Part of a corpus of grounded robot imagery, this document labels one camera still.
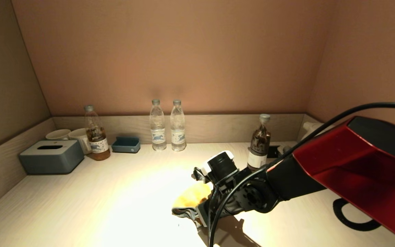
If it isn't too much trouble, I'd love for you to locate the blue-grey tissue box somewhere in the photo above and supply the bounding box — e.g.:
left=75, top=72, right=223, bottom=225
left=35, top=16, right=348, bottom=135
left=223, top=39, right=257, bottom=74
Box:
left=19, top=140, right=84, bottom=175

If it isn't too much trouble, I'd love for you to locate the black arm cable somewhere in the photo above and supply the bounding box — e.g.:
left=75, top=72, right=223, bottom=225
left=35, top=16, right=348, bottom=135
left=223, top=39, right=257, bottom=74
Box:
left=208, top=102, right=395, bottom=247

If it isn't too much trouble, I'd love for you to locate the clear water bottle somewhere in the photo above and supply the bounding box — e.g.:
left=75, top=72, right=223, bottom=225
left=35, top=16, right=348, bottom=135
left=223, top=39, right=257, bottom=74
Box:
left=149, top=99, right=167, bottom=151
left=170, top=99, right=187, bottom=151

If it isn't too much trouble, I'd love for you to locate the white electric kettle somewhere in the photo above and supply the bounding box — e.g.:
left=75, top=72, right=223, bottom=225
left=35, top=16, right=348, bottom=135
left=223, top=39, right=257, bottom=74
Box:
left=302, top=122, right=329, bottom=138

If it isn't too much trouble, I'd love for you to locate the white mug without visible handle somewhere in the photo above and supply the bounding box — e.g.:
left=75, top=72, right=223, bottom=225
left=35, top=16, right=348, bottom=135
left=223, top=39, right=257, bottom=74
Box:
left=45, top=129, right=71, bottom=141

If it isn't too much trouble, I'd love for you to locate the small blue tray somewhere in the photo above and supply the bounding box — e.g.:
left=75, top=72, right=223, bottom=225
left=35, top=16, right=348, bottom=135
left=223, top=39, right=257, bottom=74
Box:
left=111, top=137, right=141, bottom=153

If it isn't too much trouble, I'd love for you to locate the half-full amber tea bottle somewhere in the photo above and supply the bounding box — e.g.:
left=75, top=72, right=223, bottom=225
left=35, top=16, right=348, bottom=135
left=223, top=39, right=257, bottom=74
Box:
left=84, top=105, right=111, bottom=161

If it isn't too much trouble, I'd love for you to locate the white mug with handle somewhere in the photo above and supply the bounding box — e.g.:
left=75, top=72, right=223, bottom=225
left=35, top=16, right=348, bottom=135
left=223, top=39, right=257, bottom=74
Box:
left=68, top=128, right=92, bottom=155

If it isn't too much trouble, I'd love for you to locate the orange cloth with grey edge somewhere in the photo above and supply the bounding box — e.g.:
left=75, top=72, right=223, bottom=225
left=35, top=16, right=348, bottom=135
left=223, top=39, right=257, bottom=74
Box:
left=172, top=182, right=215, bottom=223

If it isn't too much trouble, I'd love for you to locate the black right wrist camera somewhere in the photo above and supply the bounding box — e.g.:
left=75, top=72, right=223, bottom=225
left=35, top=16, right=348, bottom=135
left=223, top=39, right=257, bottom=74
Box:
left=202, top=150, right=239, bottom=184

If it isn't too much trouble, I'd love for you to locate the dark tea bottle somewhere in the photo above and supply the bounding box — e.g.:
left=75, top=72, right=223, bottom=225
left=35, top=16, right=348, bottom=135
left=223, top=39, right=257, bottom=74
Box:
left=247, top=114, right=272, bottom=172

